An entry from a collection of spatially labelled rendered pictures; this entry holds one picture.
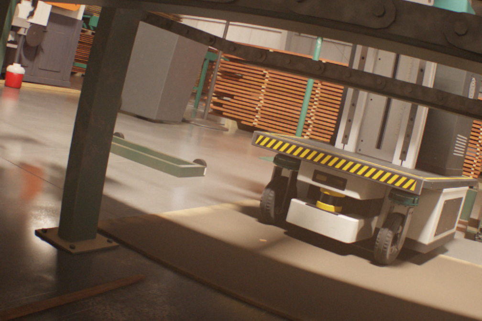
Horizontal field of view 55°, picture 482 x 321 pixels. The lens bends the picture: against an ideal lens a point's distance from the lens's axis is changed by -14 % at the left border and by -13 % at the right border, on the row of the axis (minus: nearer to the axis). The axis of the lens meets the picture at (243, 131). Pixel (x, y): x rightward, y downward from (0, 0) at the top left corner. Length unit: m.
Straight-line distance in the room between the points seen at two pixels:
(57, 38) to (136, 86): 1.96
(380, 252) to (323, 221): 0.23
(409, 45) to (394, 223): 1.32
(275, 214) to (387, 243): 0.48
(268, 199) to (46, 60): 5.04
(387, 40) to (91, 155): 0.94
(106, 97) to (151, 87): 3.70
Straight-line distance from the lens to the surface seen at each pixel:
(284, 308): 1.17
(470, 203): 2.87
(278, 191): 1.88
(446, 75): 2.07
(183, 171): 2.50
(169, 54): 4.83
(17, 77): 5.51
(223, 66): 6.90
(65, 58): 6.83
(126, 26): 1.24
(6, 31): 1.95
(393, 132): 2.00
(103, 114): 1.23
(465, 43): 0.38
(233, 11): 0.43
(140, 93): 5.00
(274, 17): 0.41
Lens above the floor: 0.45
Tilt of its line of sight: 4 degrees down
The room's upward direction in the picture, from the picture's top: 13 degrees clockwise
